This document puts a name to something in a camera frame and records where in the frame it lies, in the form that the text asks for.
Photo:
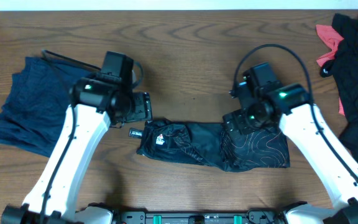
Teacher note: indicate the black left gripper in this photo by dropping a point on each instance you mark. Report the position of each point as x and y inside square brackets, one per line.
[142, 106]

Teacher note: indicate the folded navy blue shirt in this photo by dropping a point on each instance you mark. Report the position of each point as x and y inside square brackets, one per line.
[33, 114]

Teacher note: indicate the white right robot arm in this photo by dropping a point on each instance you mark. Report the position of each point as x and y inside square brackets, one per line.
[290, 109]

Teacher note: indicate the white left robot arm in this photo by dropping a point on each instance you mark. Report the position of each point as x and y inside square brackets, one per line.
[97, 107]

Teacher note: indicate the black printed cycling jersey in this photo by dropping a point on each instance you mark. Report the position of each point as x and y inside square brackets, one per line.
[210, 144]

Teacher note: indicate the red cloth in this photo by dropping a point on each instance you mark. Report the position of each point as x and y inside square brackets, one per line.
[331, 39]

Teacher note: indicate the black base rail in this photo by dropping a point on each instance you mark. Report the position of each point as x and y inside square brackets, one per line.
[248, 217]

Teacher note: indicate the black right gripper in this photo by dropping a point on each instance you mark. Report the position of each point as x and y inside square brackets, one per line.
[240, 116]

